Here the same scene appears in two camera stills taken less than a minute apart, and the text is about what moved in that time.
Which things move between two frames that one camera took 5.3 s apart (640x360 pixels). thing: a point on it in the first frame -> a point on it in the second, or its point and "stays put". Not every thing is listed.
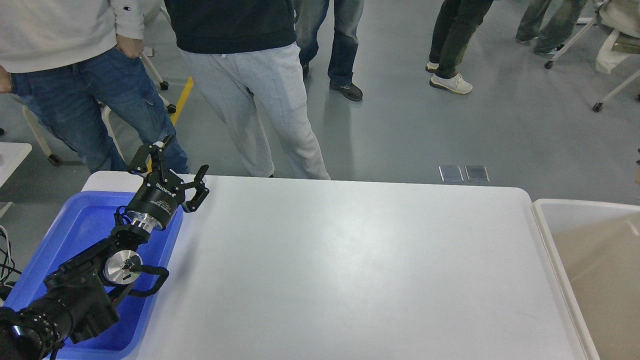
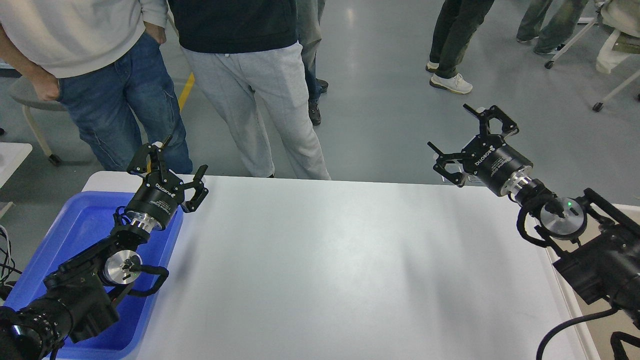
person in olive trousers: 556,30 stays put
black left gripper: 157,202 stays put
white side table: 12,155 stays put
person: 308,16 -> 309,14
